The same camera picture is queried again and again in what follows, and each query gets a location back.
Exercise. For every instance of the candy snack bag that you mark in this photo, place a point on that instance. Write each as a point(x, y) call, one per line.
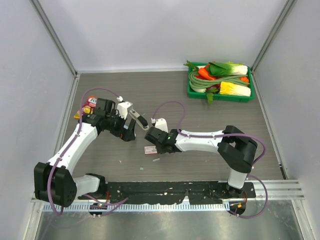
point(89, 105)

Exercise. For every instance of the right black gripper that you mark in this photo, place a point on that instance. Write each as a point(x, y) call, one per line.
point(159, 150)

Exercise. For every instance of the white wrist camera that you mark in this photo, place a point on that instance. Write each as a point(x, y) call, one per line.
point(160, 123)
point(123, 107)

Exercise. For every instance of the yellow white cabbage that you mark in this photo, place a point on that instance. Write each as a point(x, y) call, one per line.
point(232, 89)

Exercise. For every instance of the green leafy herb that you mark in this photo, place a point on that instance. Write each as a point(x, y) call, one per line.
point(210, 97)

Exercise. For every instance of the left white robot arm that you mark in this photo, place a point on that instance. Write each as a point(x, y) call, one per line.
point(53, 180)

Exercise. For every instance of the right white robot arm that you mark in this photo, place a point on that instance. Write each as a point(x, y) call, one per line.
point(237, 149)

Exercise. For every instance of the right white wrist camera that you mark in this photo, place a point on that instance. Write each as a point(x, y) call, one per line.
point(160, 123)

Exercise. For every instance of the white slotted cable duct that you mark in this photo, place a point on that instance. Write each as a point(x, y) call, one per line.
point(185, 206)

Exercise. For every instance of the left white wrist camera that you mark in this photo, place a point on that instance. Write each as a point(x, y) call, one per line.
point(123, 107)

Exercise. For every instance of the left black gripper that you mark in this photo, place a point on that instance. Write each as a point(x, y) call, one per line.
point(126, 135)

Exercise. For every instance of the green plastic tray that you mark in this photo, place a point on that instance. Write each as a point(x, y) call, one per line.
point(199, 94)

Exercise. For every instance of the green long beans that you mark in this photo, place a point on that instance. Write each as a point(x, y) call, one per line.
point(203, 84)

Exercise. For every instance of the orange carrot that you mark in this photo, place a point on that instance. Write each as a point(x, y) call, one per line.
point(205, 74)

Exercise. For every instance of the red white staple box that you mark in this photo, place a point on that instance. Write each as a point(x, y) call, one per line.
point(150, 150)

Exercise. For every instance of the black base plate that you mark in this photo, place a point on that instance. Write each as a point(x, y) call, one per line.
point(172, 192)

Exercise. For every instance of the white green bok choy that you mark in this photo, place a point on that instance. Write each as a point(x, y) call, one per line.
point(218, 69)

